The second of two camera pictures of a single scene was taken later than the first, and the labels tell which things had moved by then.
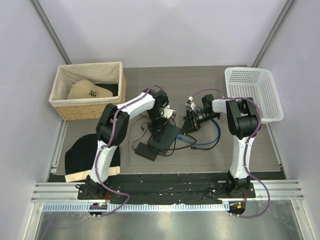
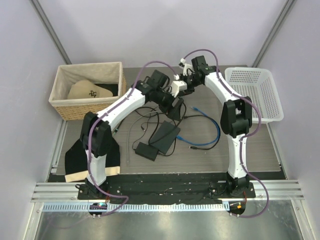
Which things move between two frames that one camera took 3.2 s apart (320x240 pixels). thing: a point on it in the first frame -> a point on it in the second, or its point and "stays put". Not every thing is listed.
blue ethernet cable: [180, 137] stays put
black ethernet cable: [202, 148] stays put
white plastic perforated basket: [257, 84] stays put
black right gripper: [191, 123] -> [183, 77]
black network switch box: [169, 134] stays put
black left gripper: [157, 129] -> [173, 112]
